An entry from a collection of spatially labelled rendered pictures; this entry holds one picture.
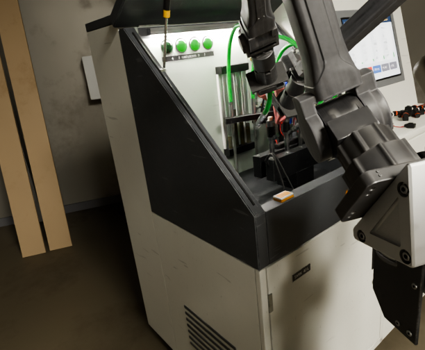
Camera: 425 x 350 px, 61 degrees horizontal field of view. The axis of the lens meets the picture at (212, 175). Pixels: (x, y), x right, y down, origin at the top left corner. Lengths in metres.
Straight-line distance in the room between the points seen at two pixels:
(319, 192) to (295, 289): 0.30
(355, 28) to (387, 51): 0.93
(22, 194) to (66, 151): 0.74
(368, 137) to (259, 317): 0.74
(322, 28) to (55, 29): 3.20
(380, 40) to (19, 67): 2.47
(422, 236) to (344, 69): 0.22
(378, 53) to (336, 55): 1.38
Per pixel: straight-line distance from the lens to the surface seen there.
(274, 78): 0.97
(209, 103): 1.44
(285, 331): 1.19
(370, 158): 0.44
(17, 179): 3.11
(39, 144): 3.08
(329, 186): 1.13
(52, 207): 3.10
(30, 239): 3.16
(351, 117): 0.48
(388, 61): 1.94
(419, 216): 0.42
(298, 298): 1.18
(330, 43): 0.49
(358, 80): 0.51
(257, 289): 1.03
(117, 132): 1.49
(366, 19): 1.02
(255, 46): 0.85
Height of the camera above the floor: 1.35
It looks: 19 degrees down
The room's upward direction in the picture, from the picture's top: 7 degrees counter-clockwise
